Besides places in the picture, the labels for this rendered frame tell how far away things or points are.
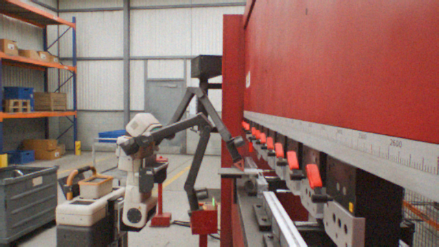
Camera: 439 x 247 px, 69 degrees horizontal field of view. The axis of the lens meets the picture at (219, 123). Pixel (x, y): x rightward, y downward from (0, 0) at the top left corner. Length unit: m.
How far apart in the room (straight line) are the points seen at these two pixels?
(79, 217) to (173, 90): 7.61
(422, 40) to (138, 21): 9.93
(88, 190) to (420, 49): 2.14
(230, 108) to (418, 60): 2.66
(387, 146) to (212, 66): 2.81
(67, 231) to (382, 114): 2.05
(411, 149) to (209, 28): 9.23
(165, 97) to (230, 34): 6.67
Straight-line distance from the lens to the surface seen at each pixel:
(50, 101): 9.60
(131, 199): 2.22
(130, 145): 1.99
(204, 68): 3.20
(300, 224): 1.72
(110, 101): 10.34
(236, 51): 3.09
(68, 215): 2.26
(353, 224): 0.62
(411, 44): 0.47
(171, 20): 9.90
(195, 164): 1.94
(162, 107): 9.65
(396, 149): 0.48
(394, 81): 0.49
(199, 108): 3.15
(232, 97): 3.04
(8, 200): 3.79
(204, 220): 2.04
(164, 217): 4.03
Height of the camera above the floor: 1.44
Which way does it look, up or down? 3 degrees down
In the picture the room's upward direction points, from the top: 1 degrees clockwise
